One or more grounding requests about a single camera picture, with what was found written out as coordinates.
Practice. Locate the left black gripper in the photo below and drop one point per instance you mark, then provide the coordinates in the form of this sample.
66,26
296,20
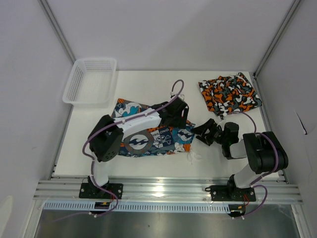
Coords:
181,122

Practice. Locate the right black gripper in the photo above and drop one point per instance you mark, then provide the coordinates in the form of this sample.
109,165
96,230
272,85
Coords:
201,129

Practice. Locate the blue patterned shorts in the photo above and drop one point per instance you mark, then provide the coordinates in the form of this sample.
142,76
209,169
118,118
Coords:
158,141

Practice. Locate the orange black camouflage shorts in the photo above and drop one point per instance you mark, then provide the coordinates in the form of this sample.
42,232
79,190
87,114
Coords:
227,94

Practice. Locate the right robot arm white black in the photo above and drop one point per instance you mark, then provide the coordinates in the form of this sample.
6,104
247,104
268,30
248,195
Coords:
263,151

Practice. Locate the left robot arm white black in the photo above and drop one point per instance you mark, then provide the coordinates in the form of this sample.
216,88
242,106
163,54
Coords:
105,139

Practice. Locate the white plastic basket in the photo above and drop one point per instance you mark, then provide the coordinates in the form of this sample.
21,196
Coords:
90,82

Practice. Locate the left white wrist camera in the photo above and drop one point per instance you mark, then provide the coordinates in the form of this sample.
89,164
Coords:
173,94

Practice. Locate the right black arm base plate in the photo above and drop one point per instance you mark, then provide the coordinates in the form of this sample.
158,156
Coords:
226,193

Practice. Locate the right aluminium side rail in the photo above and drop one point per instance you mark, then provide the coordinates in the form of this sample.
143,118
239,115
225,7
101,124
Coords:
268,125

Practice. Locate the aluminium side rail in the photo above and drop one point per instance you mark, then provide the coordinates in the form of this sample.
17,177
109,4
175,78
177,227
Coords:
268,125
60,143

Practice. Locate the white slotted cable duct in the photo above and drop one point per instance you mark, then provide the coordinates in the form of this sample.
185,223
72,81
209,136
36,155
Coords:
137,207

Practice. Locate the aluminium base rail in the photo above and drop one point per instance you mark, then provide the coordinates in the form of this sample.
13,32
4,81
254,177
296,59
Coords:
169,190

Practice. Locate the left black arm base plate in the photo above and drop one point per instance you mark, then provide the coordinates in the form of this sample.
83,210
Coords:
89,191

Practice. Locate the left aluminium side rail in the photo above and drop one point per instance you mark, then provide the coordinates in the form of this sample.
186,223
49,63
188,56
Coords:
60,143

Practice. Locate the right aluminium corner post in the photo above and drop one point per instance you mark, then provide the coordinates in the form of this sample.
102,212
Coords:
290,14

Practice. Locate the aluminium corner post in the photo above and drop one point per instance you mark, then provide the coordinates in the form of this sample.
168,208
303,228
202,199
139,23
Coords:
52,19
290,14

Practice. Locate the left aluminium corner post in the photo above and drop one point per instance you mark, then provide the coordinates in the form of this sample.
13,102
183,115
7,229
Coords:
52,19

